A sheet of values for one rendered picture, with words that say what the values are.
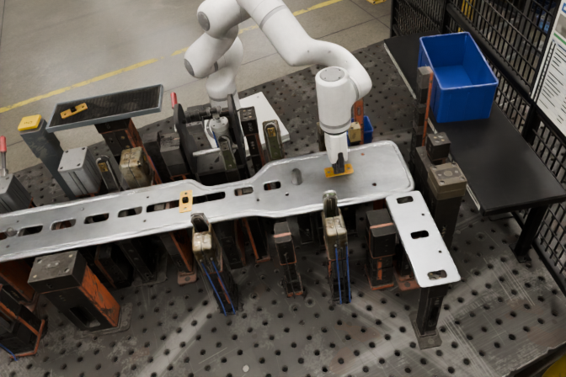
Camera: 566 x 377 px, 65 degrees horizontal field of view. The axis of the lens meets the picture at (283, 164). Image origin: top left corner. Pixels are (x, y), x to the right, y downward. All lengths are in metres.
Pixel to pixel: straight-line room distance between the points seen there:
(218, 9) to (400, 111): 1.01
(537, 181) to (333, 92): 0.60
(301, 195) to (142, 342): 0.66
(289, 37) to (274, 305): 0.80
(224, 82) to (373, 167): 0.73
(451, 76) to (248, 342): 1.10
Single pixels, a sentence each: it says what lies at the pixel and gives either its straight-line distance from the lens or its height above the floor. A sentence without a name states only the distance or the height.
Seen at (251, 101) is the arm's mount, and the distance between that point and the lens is 2.08.
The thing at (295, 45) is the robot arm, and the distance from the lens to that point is 1.15.
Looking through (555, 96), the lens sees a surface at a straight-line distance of 1.32.
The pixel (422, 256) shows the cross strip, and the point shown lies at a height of 1.00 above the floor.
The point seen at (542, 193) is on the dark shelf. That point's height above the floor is 1.03.
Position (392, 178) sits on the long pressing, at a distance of 1.33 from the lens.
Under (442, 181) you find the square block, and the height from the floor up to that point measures 1.06.
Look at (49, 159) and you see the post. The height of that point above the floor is 1.01.
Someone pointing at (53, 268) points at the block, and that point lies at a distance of 1.36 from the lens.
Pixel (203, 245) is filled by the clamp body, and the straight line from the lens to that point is 1.19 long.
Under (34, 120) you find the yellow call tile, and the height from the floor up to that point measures 1.16.
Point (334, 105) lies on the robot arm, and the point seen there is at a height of 1.29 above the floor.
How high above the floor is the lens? 1.97
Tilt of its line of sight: 44 degrees down
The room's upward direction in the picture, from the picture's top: 11 degrees counter-clockwise
